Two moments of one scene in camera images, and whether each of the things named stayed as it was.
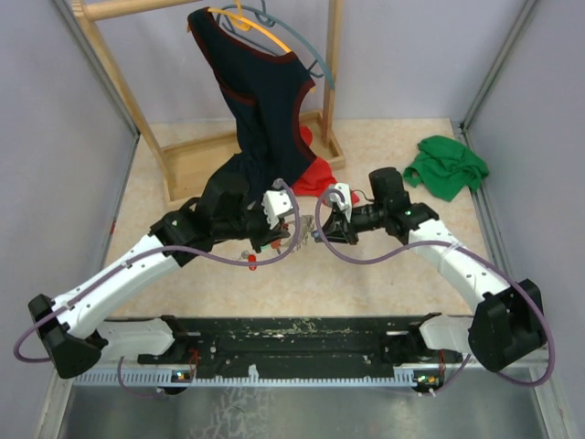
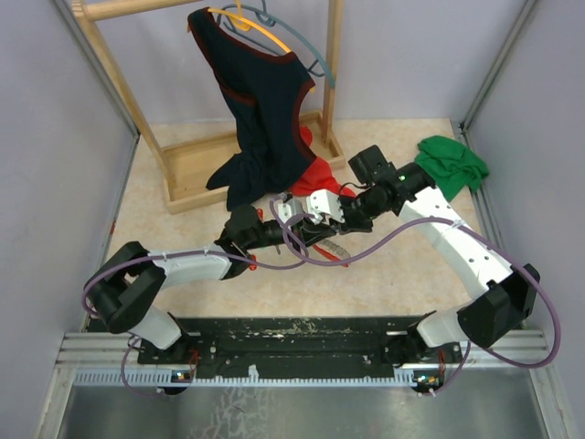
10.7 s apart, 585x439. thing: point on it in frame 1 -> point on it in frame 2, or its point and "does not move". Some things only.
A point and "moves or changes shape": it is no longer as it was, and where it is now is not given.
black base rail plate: (301, 346) does not move
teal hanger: (268, 20) does not move
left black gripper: (269, 235) -> (310, 232)
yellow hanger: (244, 24) does not move
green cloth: (446, 167) does not move
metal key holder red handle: (306, 226) moves or changes shape
